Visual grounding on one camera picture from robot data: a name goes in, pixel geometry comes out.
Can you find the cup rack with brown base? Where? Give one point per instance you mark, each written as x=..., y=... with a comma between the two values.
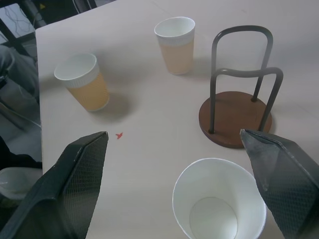
x=236, y=117

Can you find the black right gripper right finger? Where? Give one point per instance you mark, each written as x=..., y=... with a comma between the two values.
x=281, y=174

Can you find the white paper cup near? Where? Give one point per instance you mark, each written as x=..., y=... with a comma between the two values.
x=216, y=199

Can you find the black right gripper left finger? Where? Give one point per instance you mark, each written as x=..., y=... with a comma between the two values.
x=74, y=179

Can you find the dark metal frame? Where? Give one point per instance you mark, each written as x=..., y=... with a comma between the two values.
x=15, y=27

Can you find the grey chair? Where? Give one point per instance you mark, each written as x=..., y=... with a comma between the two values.
x=17, y=72

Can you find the translucent plastic container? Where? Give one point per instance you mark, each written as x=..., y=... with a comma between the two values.
x=15, y=181

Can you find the small red mark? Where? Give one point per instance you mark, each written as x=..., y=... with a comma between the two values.
x=119, y=135

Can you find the orange ribbed paper cup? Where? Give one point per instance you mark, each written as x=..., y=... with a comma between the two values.
x=87, y=82
x=177, y=47

